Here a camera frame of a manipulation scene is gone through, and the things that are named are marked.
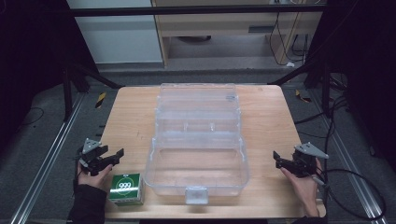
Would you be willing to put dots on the silver metal floor rail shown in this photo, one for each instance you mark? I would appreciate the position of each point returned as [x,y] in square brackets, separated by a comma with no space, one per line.
[348,161]
[46,161]

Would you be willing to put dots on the person's right hand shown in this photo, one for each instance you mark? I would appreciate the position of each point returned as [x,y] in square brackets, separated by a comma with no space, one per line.
[303,189]

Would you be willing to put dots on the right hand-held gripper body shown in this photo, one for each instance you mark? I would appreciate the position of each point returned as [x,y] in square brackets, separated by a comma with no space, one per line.
[305,161]

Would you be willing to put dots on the white cabinet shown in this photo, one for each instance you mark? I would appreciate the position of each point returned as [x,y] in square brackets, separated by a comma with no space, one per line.
[118,40]

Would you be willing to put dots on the light wooden desk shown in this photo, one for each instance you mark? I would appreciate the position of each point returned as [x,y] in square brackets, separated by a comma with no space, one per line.
[218,25]

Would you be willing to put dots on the person's left hand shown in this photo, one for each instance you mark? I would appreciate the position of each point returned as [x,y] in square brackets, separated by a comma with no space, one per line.
[92,178]

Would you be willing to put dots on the green and white carton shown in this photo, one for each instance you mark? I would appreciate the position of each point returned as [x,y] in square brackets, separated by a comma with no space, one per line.
[125,188]

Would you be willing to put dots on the black metal stand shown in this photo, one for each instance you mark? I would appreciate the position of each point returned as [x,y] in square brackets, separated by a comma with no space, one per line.
[314,74]
[81,77]

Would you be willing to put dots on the black horizontal frame bar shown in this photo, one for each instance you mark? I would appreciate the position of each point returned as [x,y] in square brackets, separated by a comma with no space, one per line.
[193,11]

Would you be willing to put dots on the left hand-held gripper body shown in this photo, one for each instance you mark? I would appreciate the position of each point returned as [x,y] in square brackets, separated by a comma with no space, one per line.
[92,158]

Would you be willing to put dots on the white plug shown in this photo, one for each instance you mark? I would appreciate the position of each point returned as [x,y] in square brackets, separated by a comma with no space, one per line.
[290,64]

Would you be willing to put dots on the black curtain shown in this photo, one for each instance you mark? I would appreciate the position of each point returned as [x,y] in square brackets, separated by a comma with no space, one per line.
[31,46]
[364,62]

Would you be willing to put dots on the yellow and black tape strip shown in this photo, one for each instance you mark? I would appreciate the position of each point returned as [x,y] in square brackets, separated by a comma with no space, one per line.
[302,97]
[100,100]

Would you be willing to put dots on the clear plastic storage box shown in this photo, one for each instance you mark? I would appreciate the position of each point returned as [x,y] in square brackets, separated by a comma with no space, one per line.
[197,146]

